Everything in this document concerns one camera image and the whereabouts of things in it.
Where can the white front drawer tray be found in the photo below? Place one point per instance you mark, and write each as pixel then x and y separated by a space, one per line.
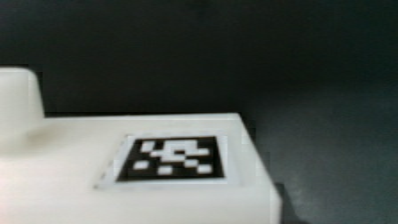
pixel 159 169

